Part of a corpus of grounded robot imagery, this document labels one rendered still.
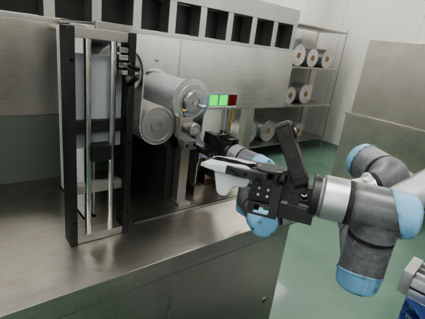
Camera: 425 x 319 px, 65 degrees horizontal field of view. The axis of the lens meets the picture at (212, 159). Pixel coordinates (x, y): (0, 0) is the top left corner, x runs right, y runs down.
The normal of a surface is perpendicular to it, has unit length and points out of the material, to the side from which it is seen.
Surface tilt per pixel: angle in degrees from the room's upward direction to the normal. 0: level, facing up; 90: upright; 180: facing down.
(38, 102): 90
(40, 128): 90
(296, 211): 82
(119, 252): 0
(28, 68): 90
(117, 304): 90
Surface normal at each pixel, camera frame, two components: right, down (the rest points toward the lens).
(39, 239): 0.12, -0.94
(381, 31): -0.78, 0.11
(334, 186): -0.09, -0.59
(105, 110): 0.62, 0.33
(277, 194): -0.29, 0.15
